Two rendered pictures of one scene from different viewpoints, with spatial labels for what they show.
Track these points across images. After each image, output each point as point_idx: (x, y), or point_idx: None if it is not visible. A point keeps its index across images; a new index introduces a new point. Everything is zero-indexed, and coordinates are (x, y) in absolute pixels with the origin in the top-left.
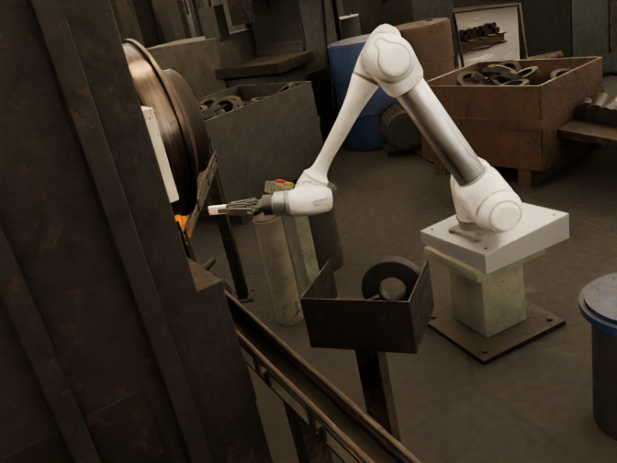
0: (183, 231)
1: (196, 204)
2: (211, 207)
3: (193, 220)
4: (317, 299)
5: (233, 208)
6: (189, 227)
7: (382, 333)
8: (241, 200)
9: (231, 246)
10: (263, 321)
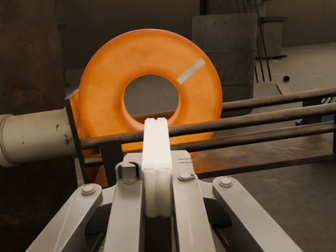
0: (86, 144)
1: (328, 122)
2: (146, 125)
3: (259, 159)
4: None
5: (58, 219)
6: (214, 163)
7: None
8: (274, 243)
9: None
10: None
